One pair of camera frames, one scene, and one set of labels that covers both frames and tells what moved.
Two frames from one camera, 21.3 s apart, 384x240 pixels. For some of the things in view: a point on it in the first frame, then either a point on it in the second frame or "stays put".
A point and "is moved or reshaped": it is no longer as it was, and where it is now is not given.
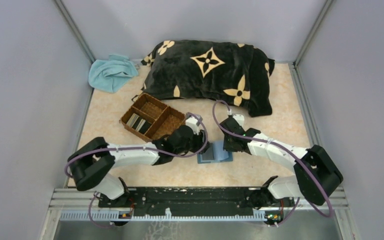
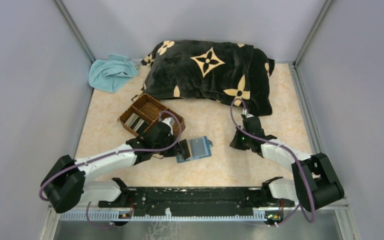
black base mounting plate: [199, 201] stays put
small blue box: [215, 153] is moved or reshaped
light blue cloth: [111, 75] stays put
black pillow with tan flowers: [236, 73] stays put
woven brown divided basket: [150, 119] stays put
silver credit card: [209, 154] is moved or reshaped
